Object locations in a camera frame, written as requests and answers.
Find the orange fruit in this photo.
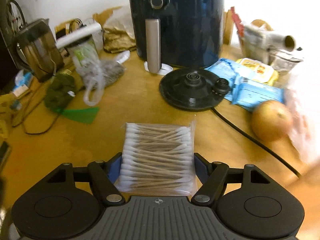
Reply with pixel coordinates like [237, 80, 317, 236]
[251, 100, 293, 142]

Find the clear plastic bag of seeds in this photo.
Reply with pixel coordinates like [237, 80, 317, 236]
[75, 58, 125, 107]

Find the green net bag of nuts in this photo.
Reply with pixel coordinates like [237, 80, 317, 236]
[44, 73, 99, 124]

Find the blue wet wipes pack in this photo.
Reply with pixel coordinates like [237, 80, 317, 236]
[206, 58, 284, 112]

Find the bag of cotton swabs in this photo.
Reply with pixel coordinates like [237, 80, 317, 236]
[116, 122, 197, 196]

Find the yellow wipes pack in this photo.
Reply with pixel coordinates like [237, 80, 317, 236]
[236, 58, 279, 86]

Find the white long handheld device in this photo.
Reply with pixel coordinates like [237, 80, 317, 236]
[55, 23, 102, 49]

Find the stainless steel electric kettle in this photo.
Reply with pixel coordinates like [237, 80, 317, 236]
[11, 18, 64, 82]

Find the blue tissue box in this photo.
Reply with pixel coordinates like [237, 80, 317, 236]
[12, 70, 33, 98]

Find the white tub with green label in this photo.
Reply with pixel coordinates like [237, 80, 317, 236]
[66, 35, 99, 68]

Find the bicycle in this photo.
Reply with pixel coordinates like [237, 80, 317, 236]
[5, 0, 27, 35]

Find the glass bowl with clutter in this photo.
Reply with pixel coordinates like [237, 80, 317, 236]
[230, 7, 304, 74]

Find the yellow plastic bag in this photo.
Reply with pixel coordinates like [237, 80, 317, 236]
[0, 92, 17, 139]

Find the black kettle base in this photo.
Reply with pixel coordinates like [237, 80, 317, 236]
[159, 69, 230, 112]

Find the black smartphone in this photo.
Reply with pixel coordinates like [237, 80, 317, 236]
[0, 141, 12, 172]

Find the dark blue air fryer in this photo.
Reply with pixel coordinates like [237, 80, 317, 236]
[130, 0, 224, 74]

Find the black power cable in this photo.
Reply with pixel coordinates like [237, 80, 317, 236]
[11, 80, 63, 136]

